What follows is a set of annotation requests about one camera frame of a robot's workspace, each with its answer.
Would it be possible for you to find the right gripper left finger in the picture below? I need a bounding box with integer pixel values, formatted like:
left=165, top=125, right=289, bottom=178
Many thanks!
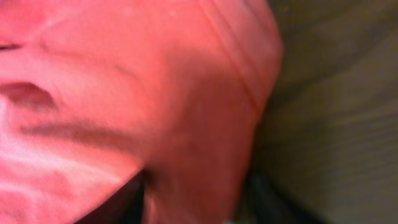
left=75, top=171, right=146, bottom=224

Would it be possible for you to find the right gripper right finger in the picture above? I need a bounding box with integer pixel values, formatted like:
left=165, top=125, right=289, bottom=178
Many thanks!
left=239, top=171, right=326, bottom=224

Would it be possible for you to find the red printed t-shirt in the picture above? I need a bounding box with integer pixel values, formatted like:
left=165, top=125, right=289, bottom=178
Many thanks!
left=1, top=0, right=282, bottom=223

